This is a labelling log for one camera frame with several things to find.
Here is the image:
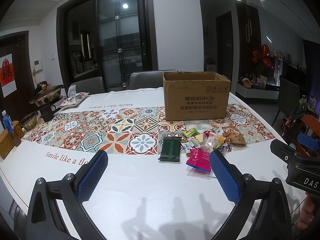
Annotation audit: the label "brown translucent snack bag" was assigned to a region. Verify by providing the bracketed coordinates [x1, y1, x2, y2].
[222, 126, 246, 146]

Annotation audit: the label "pink snack packet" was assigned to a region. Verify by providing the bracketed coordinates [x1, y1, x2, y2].
[186, 148, 211, 172]

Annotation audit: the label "light green snack packet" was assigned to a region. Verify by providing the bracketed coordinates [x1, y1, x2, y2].
[182, 128, 199, 138]

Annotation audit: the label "dark green snack packet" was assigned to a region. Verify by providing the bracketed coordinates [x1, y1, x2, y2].
[159, 137, 182, 162]

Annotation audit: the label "yellow wedge snack packet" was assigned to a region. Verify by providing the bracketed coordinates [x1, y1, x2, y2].
[189, 133, 207, 147]

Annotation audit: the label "white labelled snack bar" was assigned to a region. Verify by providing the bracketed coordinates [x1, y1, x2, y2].
[181, 142, 193, 154]

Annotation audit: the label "person's right hand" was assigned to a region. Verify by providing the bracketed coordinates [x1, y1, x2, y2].
[297, 192, 316, 230]

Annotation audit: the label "dark chair on right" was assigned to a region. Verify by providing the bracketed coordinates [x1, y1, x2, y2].
[271, 76, 299, 126]

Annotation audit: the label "white low cabinet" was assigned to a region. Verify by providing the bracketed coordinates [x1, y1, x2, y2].
[236, 83, 279, 100]

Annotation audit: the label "woven wicker box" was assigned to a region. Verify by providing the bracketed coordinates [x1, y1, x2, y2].
[0, 121, 24, 159]

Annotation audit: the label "red foil balloons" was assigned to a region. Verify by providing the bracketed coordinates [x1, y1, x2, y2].
[252, 44, 274, 69]

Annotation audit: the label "glass bowl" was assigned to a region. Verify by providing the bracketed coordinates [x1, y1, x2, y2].
[20, 112, 37, 131]

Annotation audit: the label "black mug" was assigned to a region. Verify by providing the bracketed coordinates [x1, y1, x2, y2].
[39, 103, 56, 122]

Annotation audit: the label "blue capped water bottle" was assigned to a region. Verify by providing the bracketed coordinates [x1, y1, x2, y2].
[2, 110, 14, 133]

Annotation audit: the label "patterned tile tablecloth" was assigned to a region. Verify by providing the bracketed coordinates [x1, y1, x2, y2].
[1, 88, 287, 239]

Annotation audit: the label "white patterned snack bag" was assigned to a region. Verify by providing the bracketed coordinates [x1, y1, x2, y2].
[60, 92, 89, 109]

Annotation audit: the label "brown cardboard box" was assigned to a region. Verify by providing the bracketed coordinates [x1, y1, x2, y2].
[163, 72, 231, 121]

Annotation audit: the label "metal hot pot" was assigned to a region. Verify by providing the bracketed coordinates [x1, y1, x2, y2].
[29, 85, 64, 107]

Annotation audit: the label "grey chair on left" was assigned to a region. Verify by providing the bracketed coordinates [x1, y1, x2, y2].
[68, 76, 106, 96]

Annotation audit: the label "grey chair near box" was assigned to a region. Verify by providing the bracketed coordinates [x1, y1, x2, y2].
[129, 70, 177, 90]

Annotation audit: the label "glass sliding door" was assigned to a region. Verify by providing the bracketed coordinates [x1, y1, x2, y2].
[95, 0, 150, 91]

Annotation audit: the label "red fu wall calendar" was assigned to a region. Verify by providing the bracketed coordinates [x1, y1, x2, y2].
[0, 54, 17, 98]

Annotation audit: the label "wall intercom panel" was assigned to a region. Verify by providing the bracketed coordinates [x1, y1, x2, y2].
[34, 60, 43, 72]

